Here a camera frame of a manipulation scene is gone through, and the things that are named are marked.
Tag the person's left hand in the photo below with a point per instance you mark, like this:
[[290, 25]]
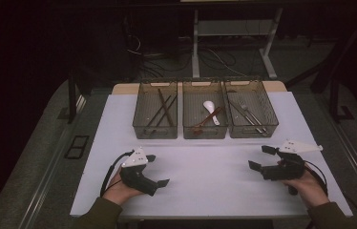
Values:
[[117, 192]]

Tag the black chopstick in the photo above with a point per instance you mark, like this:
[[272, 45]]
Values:
[[160, 120], [154, 117]]

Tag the metal tongs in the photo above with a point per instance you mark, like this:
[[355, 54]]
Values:
[[243, 115]]

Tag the white ceramic spoon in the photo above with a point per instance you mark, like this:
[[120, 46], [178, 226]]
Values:
[[210, 106]]

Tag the black metal stand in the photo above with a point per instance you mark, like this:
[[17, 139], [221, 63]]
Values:
[[334, 101]]

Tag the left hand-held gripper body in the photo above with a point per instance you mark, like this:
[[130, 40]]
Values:
[[135, 178]]

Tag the smoky plastic basket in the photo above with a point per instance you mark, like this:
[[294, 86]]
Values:
[[144, 108], [262, 105], [195, 101]]

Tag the brown wooden spoon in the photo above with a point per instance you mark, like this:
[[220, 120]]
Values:
[[206, 120]]

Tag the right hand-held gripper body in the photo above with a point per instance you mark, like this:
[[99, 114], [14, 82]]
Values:
[[288, 171]]

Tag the white metal desk frame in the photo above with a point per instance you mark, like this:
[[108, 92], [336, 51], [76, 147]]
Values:
[[195, 47]]

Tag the person's right hand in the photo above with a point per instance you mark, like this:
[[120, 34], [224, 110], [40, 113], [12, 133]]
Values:
[[311, 192]]

